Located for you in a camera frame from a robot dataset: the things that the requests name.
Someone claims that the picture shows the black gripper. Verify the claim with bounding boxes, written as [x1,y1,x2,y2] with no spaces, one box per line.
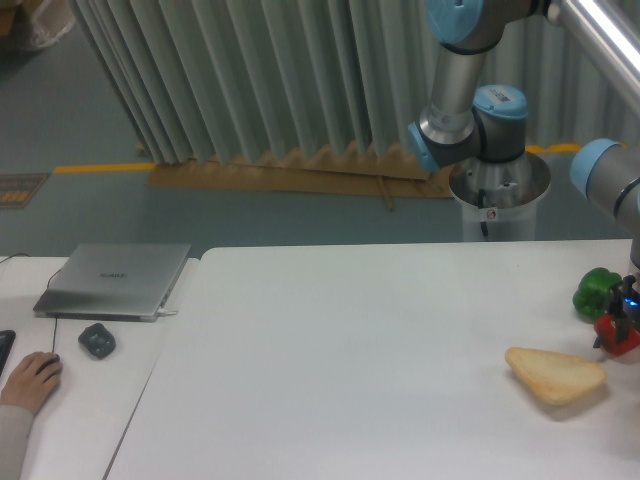
[606,274,639,343]

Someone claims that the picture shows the black computer mouse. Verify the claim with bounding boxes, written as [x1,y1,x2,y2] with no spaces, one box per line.
[35,355,60,376]

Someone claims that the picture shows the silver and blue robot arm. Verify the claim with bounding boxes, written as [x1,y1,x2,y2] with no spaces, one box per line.
[408,1,639,356]

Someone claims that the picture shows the grey sleeved forearm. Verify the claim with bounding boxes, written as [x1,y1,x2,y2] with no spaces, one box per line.
[1,405,34,480]

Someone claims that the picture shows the red bell pepper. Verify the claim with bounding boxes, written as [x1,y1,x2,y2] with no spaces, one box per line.
[594,313,639,357]

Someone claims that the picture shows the green bell pepper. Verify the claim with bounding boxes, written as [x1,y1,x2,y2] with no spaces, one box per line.
[572,267,622,321]

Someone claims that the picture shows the person's hand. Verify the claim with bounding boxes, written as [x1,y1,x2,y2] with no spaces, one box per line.
[1,352,63,416]

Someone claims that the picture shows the toasted bread slice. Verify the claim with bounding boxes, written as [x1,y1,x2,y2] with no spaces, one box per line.
[504,347,608,406]

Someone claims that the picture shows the brown cardboard sheet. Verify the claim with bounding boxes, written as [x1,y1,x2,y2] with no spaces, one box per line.
[147,142,452,210]

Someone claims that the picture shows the silver closed laptop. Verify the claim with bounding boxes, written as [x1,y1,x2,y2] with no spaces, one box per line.
[33,243,191,321]

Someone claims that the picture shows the pale green pleated curtain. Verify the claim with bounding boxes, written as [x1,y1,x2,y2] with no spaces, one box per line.
[70,1,614,169]

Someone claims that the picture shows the yellow floor tape line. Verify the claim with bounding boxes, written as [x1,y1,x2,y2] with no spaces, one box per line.
[53,163,155,174]

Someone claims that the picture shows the dark grey 3D controller puck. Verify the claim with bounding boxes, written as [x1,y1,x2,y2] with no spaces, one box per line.
[78,323,117,360]

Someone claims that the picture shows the black keyboard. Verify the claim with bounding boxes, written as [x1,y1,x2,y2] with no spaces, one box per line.
[0,330,16,374]

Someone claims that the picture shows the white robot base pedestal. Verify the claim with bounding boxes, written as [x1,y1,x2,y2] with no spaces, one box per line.
[449,152,551,242]

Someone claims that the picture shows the white laptop cable plug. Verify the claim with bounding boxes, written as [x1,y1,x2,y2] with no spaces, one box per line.
[157,309,179,317]

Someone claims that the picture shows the black mouse cable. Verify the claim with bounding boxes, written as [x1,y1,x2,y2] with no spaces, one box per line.
[0,252,75,354]

